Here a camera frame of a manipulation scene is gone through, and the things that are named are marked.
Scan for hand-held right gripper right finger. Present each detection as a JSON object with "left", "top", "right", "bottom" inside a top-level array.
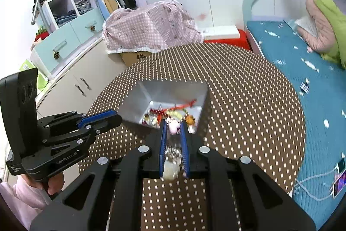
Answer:
[{"left": 180, "top": 121, "right": 317, "bottom": 231}]

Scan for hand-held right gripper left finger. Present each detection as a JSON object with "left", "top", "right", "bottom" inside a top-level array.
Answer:
[{"left": 30, "top": 120, "right": 168, "bottom": 231}]

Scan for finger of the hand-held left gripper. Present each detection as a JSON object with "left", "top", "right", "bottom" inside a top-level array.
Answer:
[
  {"left": 86, "top": 115, "right": 123, "bottom": 135},
  {"left": 77, "top": 109, "right": 115, "bottom": 129}
]

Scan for translucent white jade pendant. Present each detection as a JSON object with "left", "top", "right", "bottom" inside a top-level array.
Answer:
[{"left": 162, "top": 147, "right": 182, "bottom": 181}]

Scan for pink and white charm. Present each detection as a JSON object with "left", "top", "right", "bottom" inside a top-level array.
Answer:
[{"left": 166, "top": 117, "right": 182, "bottom": 135}]

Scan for red bead bracelet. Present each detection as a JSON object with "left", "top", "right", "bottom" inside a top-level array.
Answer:
[{"left": 148, "top": 108, "right": 166, "bottom": 119}]

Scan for silver metal tin box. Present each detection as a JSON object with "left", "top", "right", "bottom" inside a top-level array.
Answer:
[{"left": 122, "top": 80, "right": 211, "bottom": 134}]

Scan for red cord bracelet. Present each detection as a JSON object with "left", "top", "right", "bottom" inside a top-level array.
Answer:
[{"left": 173, "top": 99, "right": 198, "bottom": 110}]

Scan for person's left hand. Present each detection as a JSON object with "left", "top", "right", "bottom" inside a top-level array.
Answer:
[{"left": 22, "top": 174, "right": 64, "bottom": 196}]

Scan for low white cabinet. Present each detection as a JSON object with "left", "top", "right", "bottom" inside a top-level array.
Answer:
[{"left": 35, "top": 37, "right": 130, "bottom": 123}]

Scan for green bag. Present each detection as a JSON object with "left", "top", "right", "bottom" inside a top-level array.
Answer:
[{"left": 20, "top": 59, "right": 49, "bottom": 91}]

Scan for cardboard box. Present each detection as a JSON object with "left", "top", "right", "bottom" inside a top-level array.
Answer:
[{"left": 119, "top": 50, "right": 152, "bottom": 68}]

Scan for round polka-dot table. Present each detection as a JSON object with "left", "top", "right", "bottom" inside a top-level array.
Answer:
[{"left": 78, "top": 43, "right": 306, "bottom": 231}]

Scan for folded blue jeans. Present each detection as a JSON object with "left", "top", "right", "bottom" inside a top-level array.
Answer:
[{"left": 53, "top": 10, "right": 77, "bottom": 26}]

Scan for pink checked cloth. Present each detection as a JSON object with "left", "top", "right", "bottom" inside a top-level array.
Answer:
[{"left": 102, "top": 0, "right": 204, "bottom": 55}]

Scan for folded grey clothes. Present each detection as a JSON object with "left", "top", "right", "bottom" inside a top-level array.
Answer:
[{"left": 74, "top": 0, "right": 92, "bottom": 15}]

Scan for red stool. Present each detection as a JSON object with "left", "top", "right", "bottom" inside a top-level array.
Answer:
[{"left": 204, "top": 29, "right": 253, "bottom": 51}]

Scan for white flat box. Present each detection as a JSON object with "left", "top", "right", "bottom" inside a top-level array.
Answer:
[{"left": 201, "top": 25, "right": 240, "bottom": 40}]

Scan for teal bed quilt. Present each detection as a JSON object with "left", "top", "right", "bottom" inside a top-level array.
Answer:
[{"left": 247, "top": 20, "right": 346, "bottom": 229}]

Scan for smartphone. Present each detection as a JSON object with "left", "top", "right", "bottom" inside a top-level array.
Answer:
[
  {"left": 332, "top": 170, "right": 346, "bottom": 197},
  {"left": 335, "top": 158, "right": 346, "bottom": 174}
]

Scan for white pillow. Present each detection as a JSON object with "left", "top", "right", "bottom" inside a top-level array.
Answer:
[{"left": 293, "top": 17, "right": 318, "bottom": 37}]

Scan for green padded jacket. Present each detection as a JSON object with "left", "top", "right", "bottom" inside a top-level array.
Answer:
[{"left": 315, "top": 0, "right": 346, "bottom": 70}]

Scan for white charging cable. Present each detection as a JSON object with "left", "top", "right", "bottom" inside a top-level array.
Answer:
[{"left": 293, "top": 169, "right": 338, "bottom": 200}]

